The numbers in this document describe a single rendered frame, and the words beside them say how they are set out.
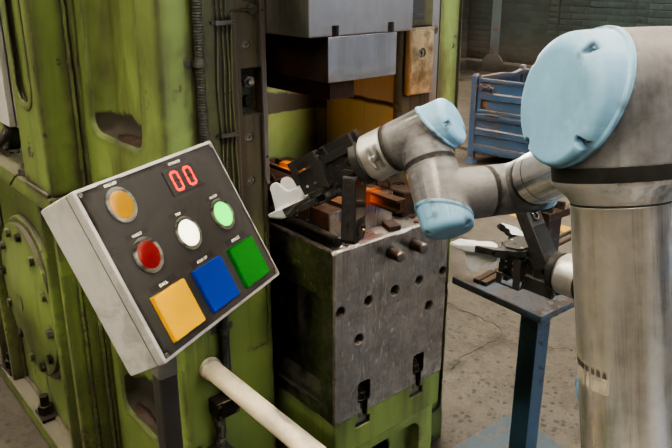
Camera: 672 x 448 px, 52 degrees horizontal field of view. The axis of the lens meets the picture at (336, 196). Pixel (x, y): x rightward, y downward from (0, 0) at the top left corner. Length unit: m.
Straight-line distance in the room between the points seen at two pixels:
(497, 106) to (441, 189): 4.55
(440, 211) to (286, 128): 1.13
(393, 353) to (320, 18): 0.83
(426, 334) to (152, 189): 0.94
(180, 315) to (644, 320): 0.67
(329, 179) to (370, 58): 0.52
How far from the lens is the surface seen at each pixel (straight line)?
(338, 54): 1.47
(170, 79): 1.42
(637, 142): 0.61
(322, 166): 1.07
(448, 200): 0.95
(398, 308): 1.71
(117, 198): 1.08
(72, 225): 1.06
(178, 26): 1.42
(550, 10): 10.20
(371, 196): 1.59
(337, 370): 1.64
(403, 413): 1.90
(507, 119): 5.44
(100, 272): 1.05
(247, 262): 1.22
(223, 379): 1.59
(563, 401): 2.75
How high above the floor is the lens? 1.50
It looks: 18 degrees down
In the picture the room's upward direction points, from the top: straight up
